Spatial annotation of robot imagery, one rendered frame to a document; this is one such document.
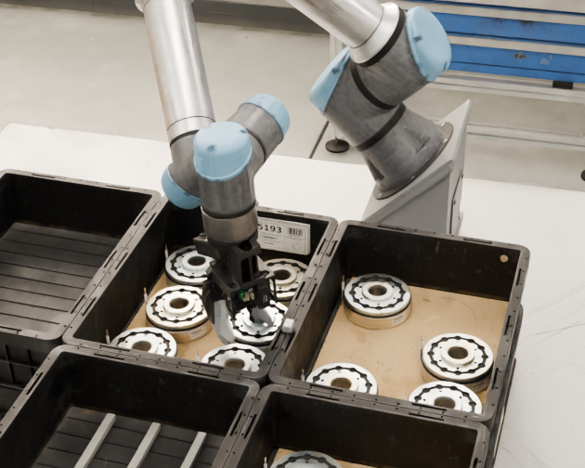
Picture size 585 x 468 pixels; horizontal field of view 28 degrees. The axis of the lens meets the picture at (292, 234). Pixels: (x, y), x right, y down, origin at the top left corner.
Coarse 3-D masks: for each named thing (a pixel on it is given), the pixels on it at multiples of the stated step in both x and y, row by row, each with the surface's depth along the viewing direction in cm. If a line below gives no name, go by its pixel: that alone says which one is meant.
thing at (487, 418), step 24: (336, 240) 180; (456, 240) 179; (480, 240) 179; (528, 264) 176; (312, 288) 170; (288, 336) 161; (504, 336) 160; (504, 360) 156; (288, 384) 152; (312, 384) 153; (408, 408) 148; (432, 408) 149
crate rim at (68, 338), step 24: (288, 216) 186; (312, 216) 185; (120, 264) 177; (312, 264) 174; (288, 312) 165; (72, 336) 162; (168, 360) 157; (192, 360) 157; (264, 360) 157; (264, 384) 155
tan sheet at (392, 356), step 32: (416, 288) 185; (416, 320) 179; (448, 320) 179; (480, 320) 178; (320, 352) 173; (352, 352) 173; (384, 352) 173; (416, 352) 173; (384, 384) 167; (416, 384) 167
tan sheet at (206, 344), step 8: (160, 280) 188; (160, 288) 187; (144, 304) 183; (144, 312) 182; (136, 320) 180; (144, 320) 180; (128, 328) 179; (136, 328) 179; (208, 336) 177; (216, 336) 177; (176, 344) 175; (184, 344) 175; (192, 344) 175; (200, 344) 175; (208, 344) 175; (216, 344) 175; (224, 344) 175; (184, 352) 174; (192, 352) 174; (200, 352) 174; (208, 352) 174; (200, 360) 172
